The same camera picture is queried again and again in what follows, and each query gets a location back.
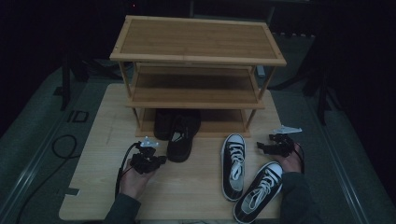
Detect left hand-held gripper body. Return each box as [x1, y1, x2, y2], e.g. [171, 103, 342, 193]
[129, 136, 161, 175]

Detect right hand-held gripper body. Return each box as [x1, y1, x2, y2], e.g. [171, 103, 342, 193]
[268, 125, 303, 158]

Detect black white canvas sneaker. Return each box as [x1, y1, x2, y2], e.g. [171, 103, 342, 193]
[233, 161, 284, 224]
[220, 133, 247, 202]

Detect wooden shoe rack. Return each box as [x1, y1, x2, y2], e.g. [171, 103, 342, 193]
[109, 14, 288, 138]

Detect person's right hand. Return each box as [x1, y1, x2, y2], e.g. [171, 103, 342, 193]
[275, 143, 304, 174]

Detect person's left hand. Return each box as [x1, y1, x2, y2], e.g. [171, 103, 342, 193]
[120, 163, 157, 200]

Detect black metal stand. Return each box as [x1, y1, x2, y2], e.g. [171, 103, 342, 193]
[60, 55, 92, 111]
[298, 71, 332, 125]

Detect left hand-held gripper cable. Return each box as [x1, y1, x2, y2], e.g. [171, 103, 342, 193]
[114, 141, 141, 199]

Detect hand-held gripper cable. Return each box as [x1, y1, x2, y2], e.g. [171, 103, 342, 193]
[293, 142, 306, 174]
[114, 141, 141, 199]

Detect right hand-held gripper cable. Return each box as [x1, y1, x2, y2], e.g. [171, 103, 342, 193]
[293, 142, 306, 174]

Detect black floor cable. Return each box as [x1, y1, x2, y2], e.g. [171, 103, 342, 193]
[15, 133, 78, 224]

